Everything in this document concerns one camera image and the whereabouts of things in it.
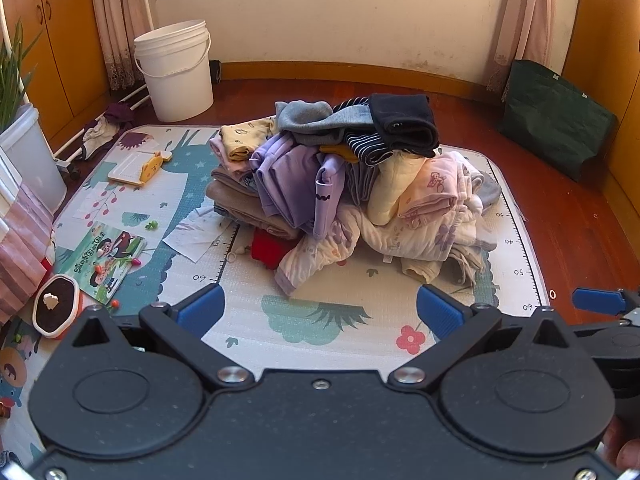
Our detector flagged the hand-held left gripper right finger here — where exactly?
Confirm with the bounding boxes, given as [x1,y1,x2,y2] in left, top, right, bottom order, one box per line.
[387,284,576,392]

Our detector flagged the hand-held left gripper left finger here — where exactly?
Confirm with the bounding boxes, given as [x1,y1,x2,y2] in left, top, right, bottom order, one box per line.
[71,283,256,394]

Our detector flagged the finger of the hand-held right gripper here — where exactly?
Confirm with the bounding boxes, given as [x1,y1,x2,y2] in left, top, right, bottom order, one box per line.
[571,287,640,317]

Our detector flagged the black pants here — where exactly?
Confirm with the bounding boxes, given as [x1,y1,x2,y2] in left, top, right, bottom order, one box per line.
[368,93,441,158]

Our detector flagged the pile of clothes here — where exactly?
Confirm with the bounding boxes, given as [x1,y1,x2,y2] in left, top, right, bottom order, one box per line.
[205,96,503,296]

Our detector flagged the person's right hand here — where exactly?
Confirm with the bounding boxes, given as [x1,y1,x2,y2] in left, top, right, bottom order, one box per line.
[602,417,640,471]

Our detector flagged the white paper sheets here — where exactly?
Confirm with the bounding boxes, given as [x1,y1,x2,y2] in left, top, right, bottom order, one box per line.
[162,207,238,263]

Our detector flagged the green picture book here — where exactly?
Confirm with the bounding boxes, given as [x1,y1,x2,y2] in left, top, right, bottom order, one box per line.
[55,221,147,306]

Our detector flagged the cartoon dinosaur play mat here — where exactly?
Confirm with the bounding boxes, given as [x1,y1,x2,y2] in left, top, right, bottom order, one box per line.
[0,125,551,480]

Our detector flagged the brown toy with white rim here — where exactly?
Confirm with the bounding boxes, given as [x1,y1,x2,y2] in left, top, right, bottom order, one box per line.
[31,274,83,338]

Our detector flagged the yellow bear toy tray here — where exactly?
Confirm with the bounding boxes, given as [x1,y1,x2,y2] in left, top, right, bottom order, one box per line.
[107,150,173,189]

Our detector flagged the red and white toy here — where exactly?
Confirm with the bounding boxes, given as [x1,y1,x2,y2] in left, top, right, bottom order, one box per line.
[41,232,58,275]

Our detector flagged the pink pleated cloth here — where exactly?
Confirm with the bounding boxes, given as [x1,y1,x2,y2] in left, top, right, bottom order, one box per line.
[0,150,56,326]

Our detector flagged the dark green bag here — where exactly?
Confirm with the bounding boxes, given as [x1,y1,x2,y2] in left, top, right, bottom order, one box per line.
[498,59,618,182]

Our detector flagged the white crumpled cloth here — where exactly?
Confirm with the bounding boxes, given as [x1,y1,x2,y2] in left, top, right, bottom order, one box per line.
[81,117,119,155]

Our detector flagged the purple cloth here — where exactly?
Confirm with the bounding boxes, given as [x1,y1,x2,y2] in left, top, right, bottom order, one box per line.
[102,102,136,132]

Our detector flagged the white drying rack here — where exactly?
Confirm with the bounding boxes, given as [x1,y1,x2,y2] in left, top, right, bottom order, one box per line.
[52,0,156,178]

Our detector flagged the white planter box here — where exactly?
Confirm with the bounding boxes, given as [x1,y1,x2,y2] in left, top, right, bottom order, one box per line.
[0,103,68,216]

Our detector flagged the white plastic bucket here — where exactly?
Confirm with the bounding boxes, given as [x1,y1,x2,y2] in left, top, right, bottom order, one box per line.
[133,20,215,123]

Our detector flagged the orange wooden cabinet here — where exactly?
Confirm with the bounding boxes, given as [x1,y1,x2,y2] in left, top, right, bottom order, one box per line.
[0,0,111,146]
[562,0,640,221]

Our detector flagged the pink lace curtain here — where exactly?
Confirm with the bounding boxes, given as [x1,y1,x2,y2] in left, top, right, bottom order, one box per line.
[89,0,156,92]
[486,0,548,95]

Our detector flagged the green leafy plant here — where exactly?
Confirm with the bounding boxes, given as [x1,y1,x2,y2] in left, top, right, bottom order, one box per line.
[0,20,43,132]

